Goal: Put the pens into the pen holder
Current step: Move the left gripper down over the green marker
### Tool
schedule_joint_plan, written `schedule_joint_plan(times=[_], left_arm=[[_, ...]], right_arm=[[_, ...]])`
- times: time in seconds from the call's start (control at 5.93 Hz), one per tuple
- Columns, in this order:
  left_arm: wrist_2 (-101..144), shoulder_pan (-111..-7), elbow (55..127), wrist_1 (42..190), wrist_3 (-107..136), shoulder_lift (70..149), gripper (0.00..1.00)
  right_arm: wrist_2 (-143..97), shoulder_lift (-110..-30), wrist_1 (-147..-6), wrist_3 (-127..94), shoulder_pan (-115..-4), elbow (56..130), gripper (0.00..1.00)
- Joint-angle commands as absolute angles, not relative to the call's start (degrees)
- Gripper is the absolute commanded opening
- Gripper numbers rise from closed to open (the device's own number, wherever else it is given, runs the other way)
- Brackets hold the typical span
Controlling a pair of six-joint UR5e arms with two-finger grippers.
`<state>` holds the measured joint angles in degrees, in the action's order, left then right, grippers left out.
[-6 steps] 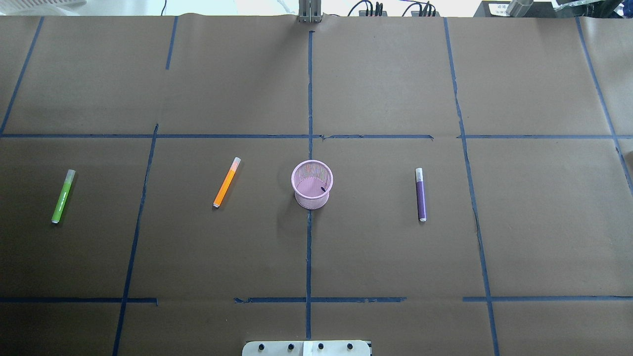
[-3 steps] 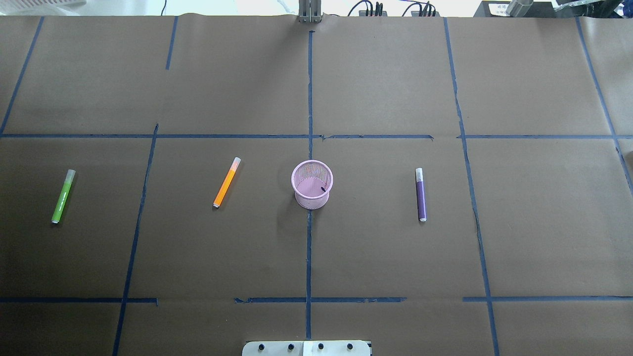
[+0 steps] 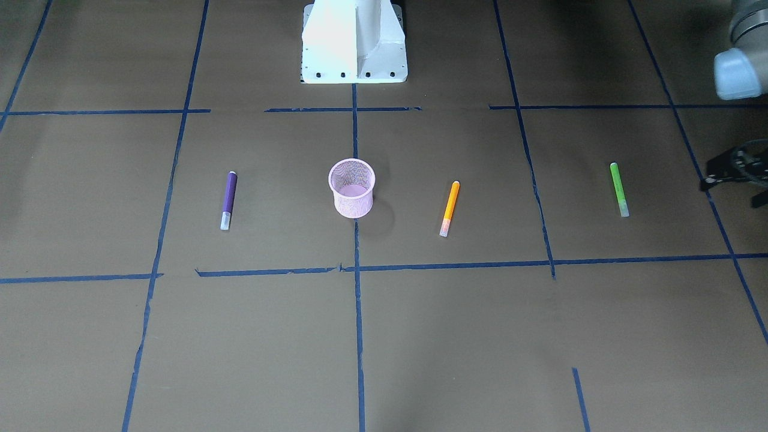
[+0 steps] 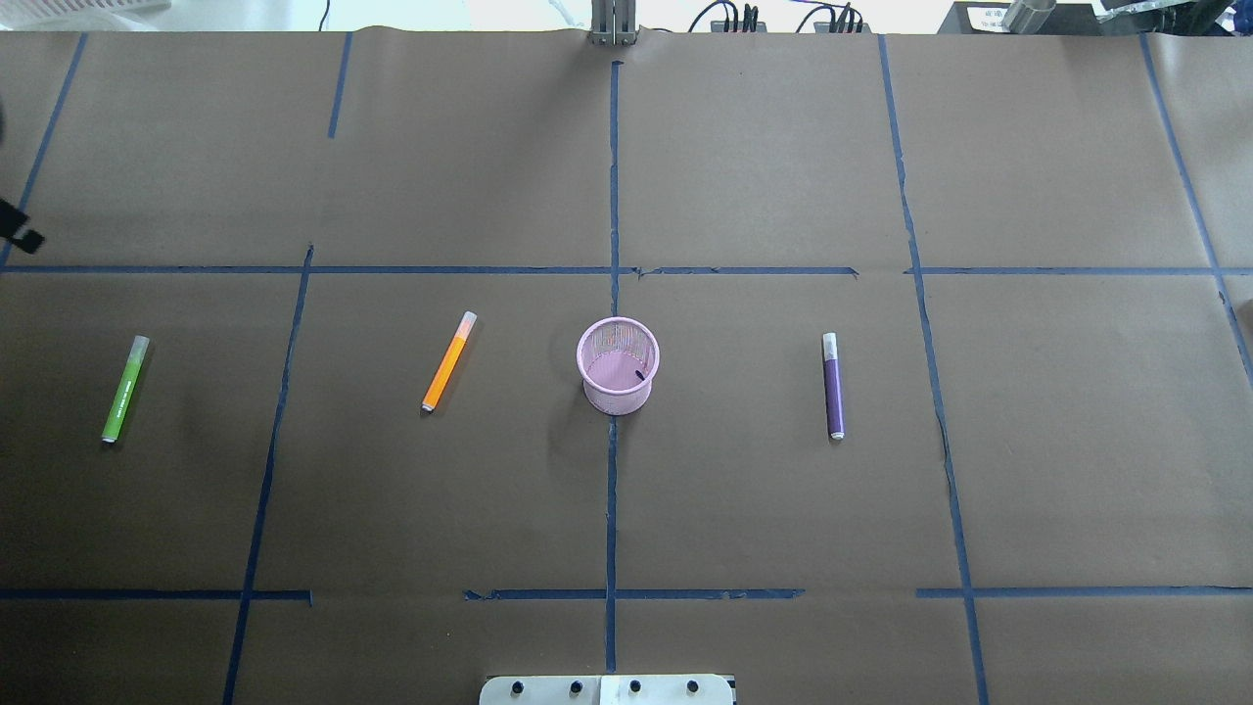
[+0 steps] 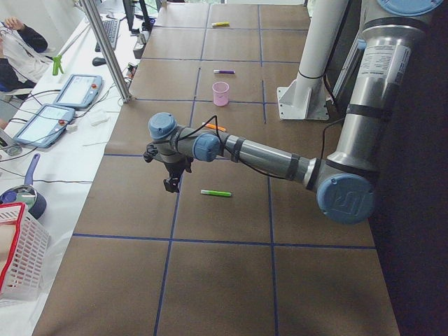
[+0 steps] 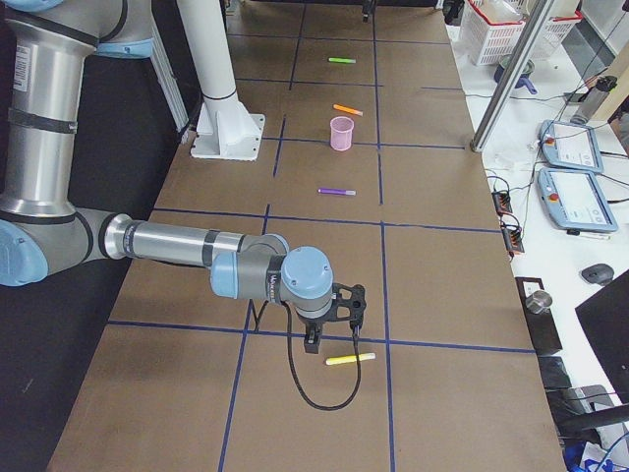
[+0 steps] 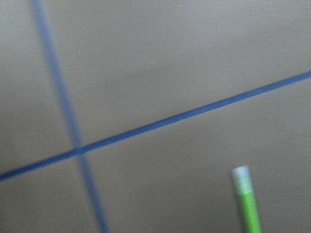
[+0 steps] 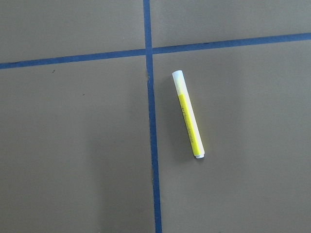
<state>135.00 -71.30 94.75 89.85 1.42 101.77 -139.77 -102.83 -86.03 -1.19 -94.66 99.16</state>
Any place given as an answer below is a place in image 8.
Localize yellow highlighter pen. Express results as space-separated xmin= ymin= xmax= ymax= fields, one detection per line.
xmin=172 ymin=70 xmax=205 ymax=159

